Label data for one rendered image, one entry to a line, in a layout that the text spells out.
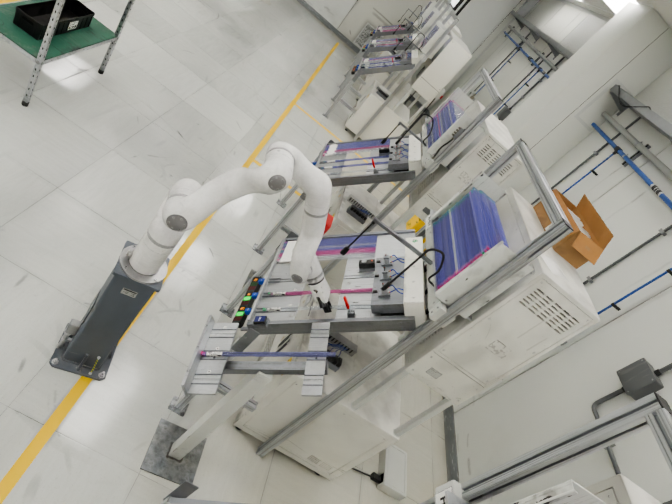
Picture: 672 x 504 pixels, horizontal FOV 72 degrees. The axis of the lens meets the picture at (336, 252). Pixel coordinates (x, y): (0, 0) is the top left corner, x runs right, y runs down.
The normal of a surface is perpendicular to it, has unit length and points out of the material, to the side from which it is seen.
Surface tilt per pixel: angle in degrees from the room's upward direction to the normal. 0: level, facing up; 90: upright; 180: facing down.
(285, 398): 90
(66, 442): 0
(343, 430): 90
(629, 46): 90
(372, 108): 90
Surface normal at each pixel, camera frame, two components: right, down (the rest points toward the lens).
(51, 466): 0.61, -0.61
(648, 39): -0.14, 0.55
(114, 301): 0.05, 0.67
